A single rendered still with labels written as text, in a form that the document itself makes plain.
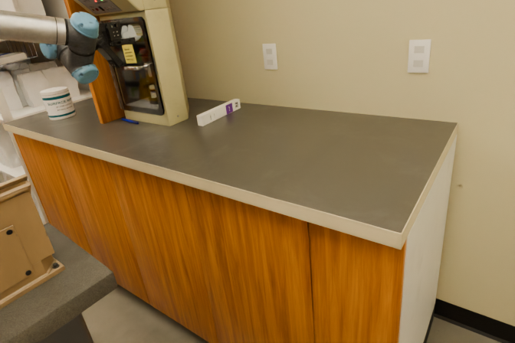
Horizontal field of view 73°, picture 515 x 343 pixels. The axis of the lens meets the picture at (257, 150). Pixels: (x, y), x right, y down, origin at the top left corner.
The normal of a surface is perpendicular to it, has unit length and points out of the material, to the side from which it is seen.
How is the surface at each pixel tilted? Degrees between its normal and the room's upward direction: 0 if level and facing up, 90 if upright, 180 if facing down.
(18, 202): 90
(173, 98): 90
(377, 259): 90
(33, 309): 0
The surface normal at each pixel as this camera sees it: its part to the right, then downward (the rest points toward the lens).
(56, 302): -0.11, -0.92
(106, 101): 0.81, 0.15
